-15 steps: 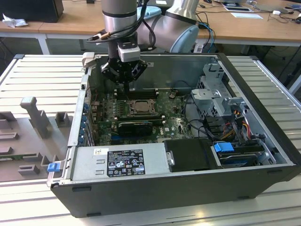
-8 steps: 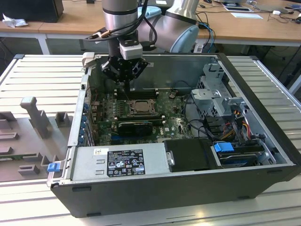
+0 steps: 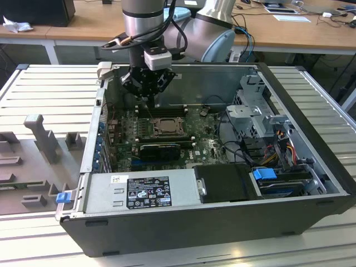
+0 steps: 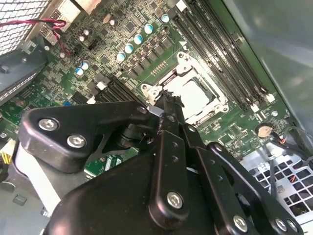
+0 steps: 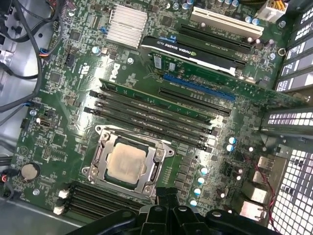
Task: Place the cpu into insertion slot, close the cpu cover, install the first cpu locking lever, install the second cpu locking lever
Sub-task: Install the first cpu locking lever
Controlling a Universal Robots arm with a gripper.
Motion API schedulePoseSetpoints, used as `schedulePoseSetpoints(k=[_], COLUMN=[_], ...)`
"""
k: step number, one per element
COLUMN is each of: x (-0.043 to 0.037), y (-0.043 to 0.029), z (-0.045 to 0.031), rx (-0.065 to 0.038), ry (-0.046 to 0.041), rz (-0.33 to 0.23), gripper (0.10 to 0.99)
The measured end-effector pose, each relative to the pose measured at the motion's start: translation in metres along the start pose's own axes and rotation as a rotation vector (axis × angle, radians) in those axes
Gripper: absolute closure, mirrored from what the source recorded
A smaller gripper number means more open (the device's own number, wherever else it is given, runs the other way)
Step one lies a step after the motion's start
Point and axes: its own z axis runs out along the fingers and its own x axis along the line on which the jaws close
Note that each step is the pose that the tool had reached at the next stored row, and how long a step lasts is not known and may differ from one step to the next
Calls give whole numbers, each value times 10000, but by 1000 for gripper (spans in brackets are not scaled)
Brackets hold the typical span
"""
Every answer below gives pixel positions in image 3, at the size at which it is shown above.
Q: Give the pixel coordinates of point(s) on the crumpled white paper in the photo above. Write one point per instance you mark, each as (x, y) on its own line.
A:
(16, 26)

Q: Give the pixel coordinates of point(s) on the CPU socket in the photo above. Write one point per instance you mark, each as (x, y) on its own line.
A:
(185, 129)

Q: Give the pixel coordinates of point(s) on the dark flat tablet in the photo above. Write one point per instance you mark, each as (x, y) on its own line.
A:
(279, 10)

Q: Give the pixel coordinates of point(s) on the black RAM slot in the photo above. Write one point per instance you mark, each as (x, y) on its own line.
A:
(167, 142)
(169, 109)
(164, 137)
(167, 114)

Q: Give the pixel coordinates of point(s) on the black plastic shroud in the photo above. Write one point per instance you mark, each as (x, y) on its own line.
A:
(222, 183)

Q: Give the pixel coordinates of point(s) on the black PC case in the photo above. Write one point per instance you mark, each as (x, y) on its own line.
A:
(167, 233)

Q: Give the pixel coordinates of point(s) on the black computer tower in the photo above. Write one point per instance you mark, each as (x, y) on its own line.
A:
(36, 12)

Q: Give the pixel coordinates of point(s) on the white labelled box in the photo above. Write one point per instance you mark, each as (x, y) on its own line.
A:
(235, 57)

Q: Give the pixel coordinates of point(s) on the blue plastic latch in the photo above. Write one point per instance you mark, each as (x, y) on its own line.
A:
(63, 198)

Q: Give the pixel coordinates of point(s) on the round coin battery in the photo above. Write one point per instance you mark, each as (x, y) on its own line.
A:
(203, 112)

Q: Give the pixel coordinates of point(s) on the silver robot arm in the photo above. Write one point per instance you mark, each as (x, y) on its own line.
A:
(142, 19)

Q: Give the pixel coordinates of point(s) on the green motherboard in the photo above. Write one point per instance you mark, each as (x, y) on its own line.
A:
(205, 150)

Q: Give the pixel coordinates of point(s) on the green RAM stick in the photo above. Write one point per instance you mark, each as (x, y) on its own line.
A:
(14, 187)

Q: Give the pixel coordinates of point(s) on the grey parts rack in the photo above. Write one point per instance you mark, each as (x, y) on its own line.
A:
(33, 167)

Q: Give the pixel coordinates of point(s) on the grey case corner latch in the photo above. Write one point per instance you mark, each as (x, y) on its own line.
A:
(105, 69)

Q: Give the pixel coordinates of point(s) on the blue expansion slot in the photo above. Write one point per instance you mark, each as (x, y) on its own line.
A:
(137, 165)

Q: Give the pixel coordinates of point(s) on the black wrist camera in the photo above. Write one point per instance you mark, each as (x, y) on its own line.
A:
(118, 41)

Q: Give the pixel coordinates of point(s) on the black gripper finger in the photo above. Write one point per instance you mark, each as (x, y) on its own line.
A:
(129, 83)
(167, 80)

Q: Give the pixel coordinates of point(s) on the blue disk carrier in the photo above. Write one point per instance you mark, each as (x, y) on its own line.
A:
(264, 174)

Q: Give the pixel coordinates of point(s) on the silver power supply unit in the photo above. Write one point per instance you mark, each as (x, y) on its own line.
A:
(97, 192)

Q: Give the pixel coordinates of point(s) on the metal disk bay cage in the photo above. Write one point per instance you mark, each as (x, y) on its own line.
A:
(244, 116)

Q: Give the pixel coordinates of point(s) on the silver CPU plate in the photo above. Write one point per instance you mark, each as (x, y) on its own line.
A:
(168, 125)

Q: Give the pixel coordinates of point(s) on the white power adapter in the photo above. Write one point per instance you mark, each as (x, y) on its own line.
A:
(327, 14)

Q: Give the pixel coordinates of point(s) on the pale blue-edged paper sheet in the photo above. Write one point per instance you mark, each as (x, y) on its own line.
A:
(292, 18)

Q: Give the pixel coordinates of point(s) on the hard disk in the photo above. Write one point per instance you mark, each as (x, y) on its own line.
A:
(278, 190)

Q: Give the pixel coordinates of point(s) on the black graphics card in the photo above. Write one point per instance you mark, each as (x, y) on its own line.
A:
(160, 152)

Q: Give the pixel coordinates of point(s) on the white camera with black bracket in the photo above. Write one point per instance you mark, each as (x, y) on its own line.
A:
(158, 59)

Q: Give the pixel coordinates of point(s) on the wooden desk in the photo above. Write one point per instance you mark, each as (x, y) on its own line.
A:
(91, 22)

